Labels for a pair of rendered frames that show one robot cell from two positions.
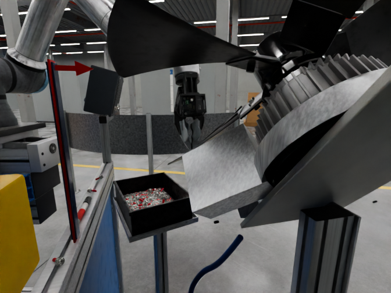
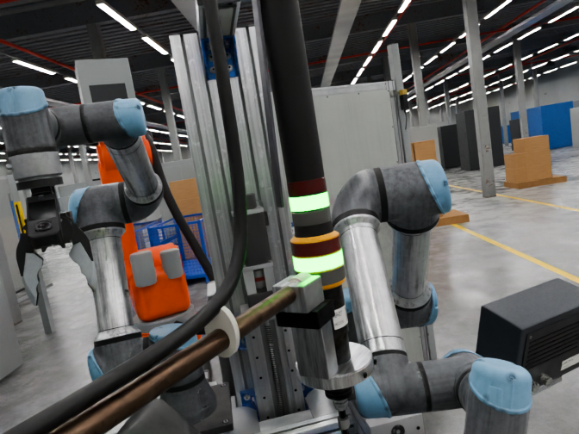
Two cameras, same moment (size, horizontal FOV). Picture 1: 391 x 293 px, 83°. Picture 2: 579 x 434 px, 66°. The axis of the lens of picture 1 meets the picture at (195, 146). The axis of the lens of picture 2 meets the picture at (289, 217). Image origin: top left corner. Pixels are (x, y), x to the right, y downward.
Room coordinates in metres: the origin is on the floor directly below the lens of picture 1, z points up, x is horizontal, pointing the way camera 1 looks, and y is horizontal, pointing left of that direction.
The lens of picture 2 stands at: (0.39, -0.48, 1.65)
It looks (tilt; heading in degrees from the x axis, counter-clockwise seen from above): 7 degrees down; 81
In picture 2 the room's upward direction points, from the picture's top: 9 degrees counter-clockwise
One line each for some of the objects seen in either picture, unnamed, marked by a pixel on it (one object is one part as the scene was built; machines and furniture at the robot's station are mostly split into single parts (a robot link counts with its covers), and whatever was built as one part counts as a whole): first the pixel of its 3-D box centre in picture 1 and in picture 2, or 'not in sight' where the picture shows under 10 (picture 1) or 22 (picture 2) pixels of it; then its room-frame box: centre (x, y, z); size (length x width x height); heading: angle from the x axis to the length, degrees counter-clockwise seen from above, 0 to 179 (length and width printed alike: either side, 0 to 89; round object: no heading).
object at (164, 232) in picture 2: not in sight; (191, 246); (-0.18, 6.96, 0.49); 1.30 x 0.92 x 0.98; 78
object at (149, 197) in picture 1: (150, 204); not in sight; (0.58, 0.13, 0.83); 0.19 x 0.14 x 0.03; 29
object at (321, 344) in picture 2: not in sight; (322, 323); (0.46, -0.11, 1.50); 0.09 x 0.07 x 0.10; 49
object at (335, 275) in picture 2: not in sight; (320, 272); (0.46, -0.10, 1.54); 0.04 x 0.04 x 0.01
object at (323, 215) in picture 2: not in sight; (311, 215); (0.46, -0.10, 1.60); 0.03 x 0.03 x 0.01
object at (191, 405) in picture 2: not in sight; (185, 393); (0.21, 0.67, 1.09); 0.15 x 0.15 x 0.10
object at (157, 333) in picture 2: not in sight; (173, 351); (0.21, 0.67, 1.20); 0.13 x 0.12 x 0.14; 3
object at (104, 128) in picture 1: (105, 139); not in sight; (0.89, 0.37, 0.96); 0.03 x 0.03 x 0.20; 14
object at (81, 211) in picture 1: (81, 211); not in sight; (0.47, 0.27, 0.87); 0.14 x 0.01 x 0.01; 13
